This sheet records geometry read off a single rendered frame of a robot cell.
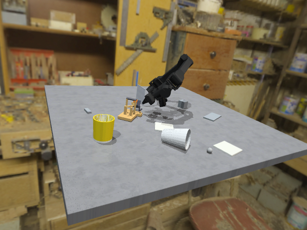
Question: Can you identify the yellow cup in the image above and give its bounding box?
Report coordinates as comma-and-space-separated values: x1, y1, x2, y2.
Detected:
93, 114, 115, 143

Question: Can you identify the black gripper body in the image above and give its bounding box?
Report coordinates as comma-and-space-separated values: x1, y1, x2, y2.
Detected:
144, 86, 161, 105

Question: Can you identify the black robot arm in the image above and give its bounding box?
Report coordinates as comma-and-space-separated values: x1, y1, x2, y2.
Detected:
146, 54, 194, 107

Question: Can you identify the white paper cup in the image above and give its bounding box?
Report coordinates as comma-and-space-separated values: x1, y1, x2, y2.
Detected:
161, 128, 191, 150

